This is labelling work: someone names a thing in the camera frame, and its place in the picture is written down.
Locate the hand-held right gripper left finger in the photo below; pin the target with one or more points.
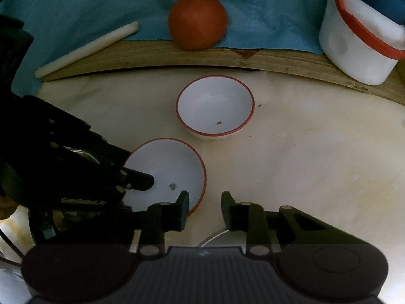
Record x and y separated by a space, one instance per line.
182 210

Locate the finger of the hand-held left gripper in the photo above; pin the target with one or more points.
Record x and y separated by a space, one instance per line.
137 182

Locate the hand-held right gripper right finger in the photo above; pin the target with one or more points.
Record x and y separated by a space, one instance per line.
227 210

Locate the large steel plate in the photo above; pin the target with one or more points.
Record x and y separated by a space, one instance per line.
221 236

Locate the red-specked white bowl red rim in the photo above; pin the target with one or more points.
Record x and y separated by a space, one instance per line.
215 107

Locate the white rolling pin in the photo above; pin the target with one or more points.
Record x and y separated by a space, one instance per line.
88 49

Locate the wooden shelf board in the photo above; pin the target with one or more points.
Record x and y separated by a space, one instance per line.
221 58

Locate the blue cloth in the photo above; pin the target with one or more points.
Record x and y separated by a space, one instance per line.
110 3

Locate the red ball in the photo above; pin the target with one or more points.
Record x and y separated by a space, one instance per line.
197 22

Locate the white jug blue lid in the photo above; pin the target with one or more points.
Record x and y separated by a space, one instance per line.
354 47

